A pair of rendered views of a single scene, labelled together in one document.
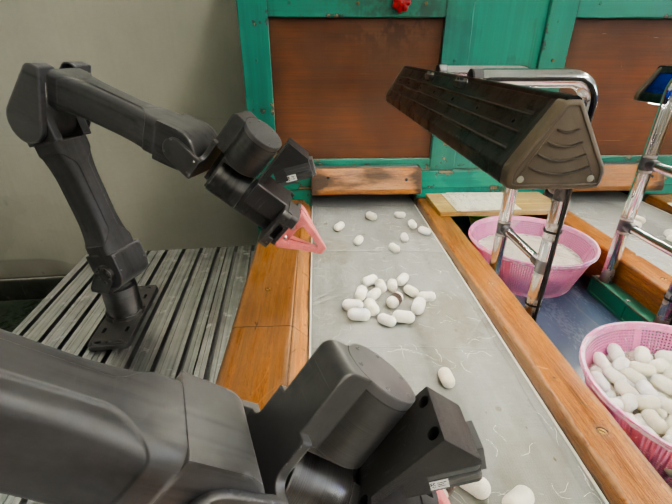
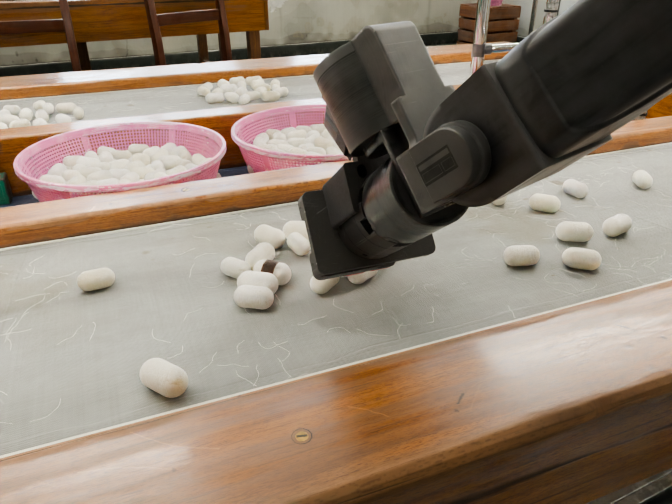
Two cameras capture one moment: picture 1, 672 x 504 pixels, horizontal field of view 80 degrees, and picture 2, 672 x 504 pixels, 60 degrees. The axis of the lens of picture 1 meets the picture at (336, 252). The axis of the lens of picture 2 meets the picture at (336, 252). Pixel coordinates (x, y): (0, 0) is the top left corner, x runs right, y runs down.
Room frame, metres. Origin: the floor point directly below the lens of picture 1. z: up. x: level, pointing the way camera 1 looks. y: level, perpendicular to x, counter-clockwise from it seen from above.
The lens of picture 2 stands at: (0.35, 0.34, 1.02)
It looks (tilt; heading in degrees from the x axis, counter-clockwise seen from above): 28 degrees down; 251
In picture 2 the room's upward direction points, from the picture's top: straight up
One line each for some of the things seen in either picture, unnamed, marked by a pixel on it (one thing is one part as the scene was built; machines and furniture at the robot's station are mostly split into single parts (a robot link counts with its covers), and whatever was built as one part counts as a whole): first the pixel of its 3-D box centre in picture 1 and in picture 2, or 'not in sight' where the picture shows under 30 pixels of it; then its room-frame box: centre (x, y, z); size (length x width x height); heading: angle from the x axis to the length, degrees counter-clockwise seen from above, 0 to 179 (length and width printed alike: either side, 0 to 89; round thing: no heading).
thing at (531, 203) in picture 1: (492, 203); not in sight; (1.02, -0.42, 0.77); 0.33 x 0.15 x 0.01; 93
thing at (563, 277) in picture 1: (526, 256); not in sight; (0.81, -0.43, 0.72); 0.27 x 0.27 x 0.10
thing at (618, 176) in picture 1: (607, 176); not in sight; (1.09, -0.76, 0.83); 0.30 x 0.06 x 0.07; 93
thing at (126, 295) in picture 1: (122, 299); not in sight; (0.65, 0.41, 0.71); 0.20 x 0.07 x 0.08; 7
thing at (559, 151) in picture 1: (446, 100); not in sight; (0.62, -0.16, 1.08); 0.62 x 0.08 x 0.07; 3
